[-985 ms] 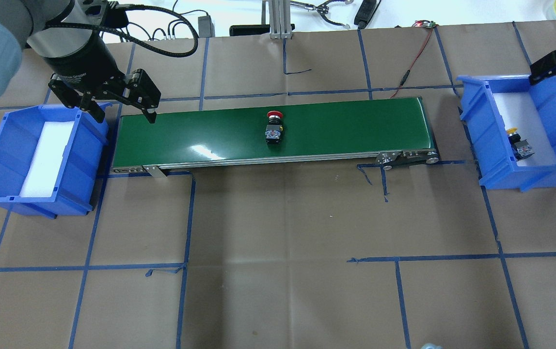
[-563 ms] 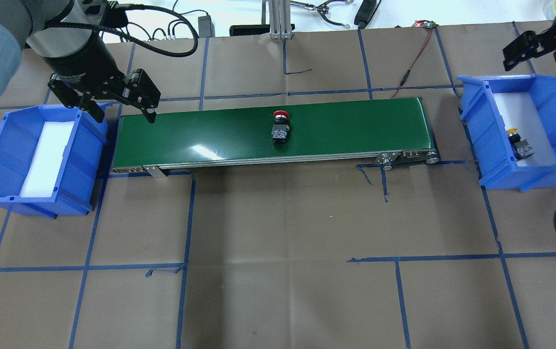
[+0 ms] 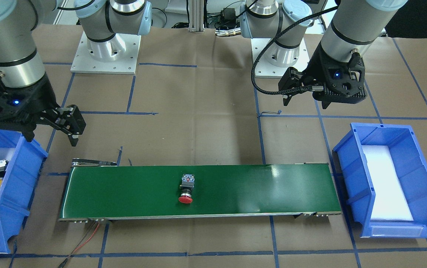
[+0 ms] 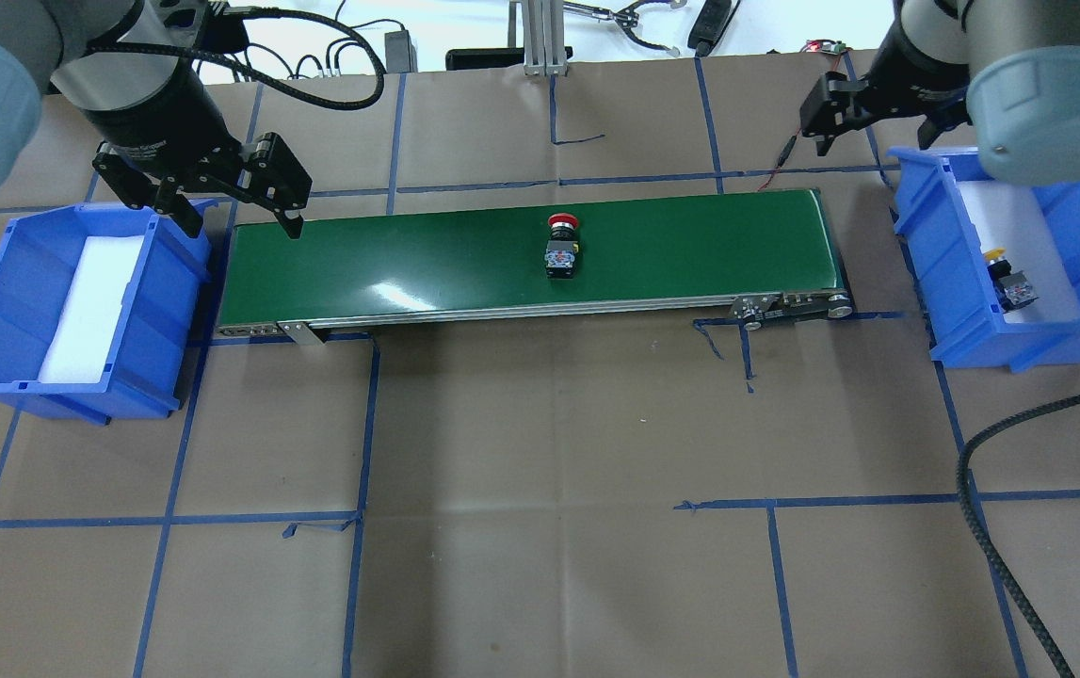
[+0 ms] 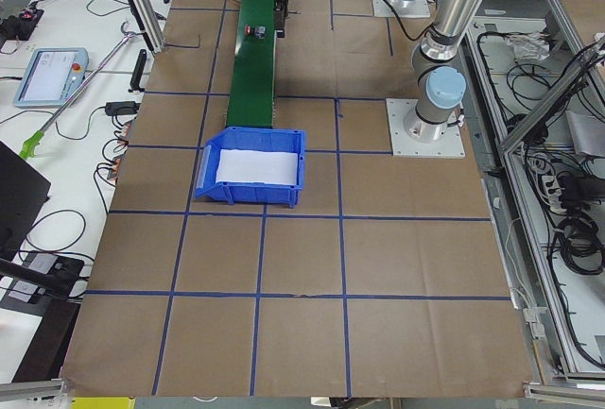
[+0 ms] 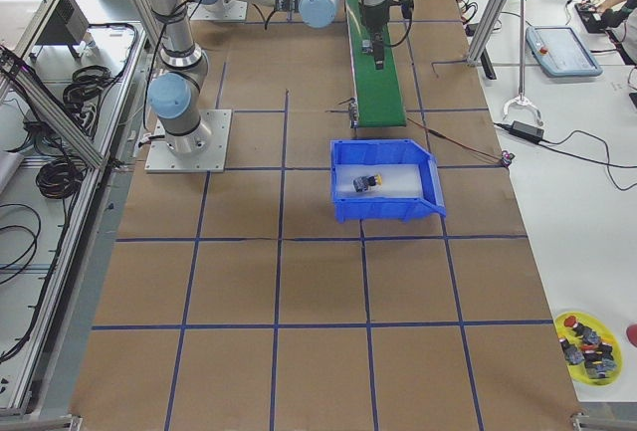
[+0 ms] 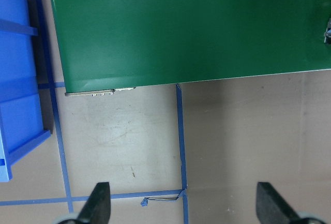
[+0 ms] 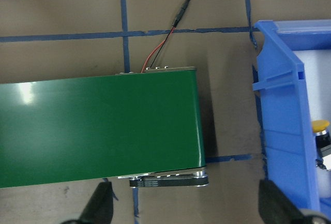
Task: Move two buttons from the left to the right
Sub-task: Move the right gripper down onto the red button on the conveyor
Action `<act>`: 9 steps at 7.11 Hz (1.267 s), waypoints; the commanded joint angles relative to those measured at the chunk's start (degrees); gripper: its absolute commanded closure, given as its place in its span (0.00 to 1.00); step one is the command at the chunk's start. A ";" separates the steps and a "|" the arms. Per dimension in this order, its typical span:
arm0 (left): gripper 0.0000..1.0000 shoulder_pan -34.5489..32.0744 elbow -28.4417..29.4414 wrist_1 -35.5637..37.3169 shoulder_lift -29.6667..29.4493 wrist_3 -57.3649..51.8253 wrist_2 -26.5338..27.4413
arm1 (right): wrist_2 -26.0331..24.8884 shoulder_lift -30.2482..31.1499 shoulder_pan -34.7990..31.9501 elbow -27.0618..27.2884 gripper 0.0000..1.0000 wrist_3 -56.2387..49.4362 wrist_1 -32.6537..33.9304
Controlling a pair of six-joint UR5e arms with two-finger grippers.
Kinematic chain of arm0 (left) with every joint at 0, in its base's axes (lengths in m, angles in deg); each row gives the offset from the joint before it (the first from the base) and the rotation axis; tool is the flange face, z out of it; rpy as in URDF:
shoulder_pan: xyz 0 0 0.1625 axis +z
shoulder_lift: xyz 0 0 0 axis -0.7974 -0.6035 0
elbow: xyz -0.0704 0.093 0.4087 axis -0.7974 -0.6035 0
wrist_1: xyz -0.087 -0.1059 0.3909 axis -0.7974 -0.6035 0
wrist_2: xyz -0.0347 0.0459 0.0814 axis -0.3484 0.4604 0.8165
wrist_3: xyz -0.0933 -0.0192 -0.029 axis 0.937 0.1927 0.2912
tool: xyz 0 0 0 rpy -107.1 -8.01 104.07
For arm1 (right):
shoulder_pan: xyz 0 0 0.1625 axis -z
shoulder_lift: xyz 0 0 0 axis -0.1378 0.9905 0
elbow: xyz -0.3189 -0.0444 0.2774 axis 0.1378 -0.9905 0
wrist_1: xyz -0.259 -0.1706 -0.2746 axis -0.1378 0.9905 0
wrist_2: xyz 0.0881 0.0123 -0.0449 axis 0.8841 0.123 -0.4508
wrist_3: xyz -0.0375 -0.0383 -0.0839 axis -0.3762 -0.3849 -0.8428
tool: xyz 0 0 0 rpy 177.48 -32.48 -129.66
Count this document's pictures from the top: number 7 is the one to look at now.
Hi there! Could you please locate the green conveyor belt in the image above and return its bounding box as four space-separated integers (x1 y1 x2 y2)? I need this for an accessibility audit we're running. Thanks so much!
51 0 330 96

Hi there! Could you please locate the left blue plastic bin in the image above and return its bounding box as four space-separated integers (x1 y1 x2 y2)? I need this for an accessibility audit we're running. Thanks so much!
1 0 50 182

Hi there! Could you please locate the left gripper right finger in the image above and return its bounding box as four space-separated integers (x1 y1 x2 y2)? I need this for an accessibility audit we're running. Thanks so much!
255 182 300 223

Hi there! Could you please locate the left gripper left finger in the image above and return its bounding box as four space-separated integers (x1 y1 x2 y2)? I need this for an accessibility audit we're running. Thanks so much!
76 182 111 223

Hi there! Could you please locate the red push button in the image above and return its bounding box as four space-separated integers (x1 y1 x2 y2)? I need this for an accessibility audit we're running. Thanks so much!
324 18 331 44

